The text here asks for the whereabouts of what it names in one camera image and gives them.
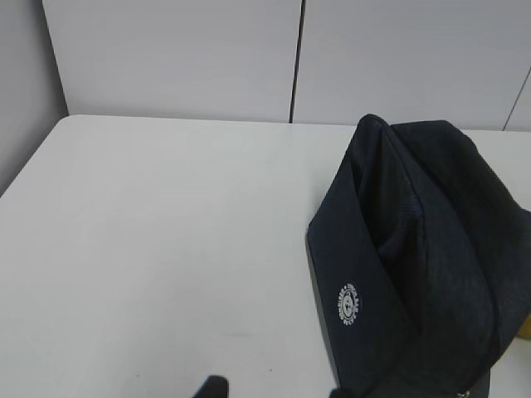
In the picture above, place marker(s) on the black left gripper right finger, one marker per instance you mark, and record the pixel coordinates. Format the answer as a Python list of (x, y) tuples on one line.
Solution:
[(349, 386)]

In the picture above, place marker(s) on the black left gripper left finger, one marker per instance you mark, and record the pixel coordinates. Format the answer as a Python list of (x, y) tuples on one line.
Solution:
[(213, 388)]

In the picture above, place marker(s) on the dark blue zippered lunch bag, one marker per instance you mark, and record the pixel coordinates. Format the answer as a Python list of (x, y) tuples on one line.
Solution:
[(421, 259)]

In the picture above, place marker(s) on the yellow papaya half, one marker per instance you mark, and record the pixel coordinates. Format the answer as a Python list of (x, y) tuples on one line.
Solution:
[(524, 329)]

